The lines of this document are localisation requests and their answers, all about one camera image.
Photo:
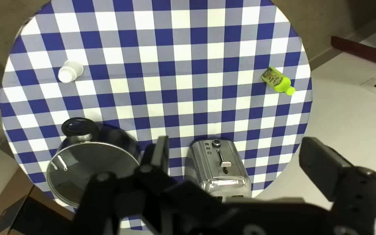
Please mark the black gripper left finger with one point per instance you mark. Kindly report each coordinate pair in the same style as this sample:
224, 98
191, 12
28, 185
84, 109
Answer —
161, 157

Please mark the pot with glass lid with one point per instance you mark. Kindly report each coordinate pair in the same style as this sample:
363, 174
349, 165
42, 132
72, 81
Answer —
90, 171

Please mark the green plastic bottle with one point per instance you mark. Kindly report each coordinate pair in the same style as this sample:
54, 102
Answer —
277, 80

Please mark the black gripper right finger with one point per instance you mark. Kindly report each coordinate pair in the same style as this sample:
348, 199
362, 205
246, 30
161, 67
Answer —
323, 164

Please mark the brown cardboard box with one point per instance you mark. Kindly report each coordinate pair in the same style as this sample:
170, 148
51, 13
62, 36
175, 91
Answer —
0, 191

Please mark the dark wooden beam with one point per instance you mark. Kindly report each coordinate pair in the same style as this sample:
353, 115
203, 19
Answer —
365, 51

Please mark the chrome two-slot toaster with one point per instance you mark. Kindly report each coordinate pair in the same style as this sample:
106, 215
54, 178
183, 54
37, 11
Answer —
216, 171

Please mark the blue white checkered tablecloth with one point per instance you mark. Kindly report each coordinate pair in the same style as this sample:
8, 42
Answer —
175, 66

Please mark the white plastic bottle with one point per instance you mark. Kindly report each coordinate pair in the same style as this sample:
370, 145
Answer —
69, 72

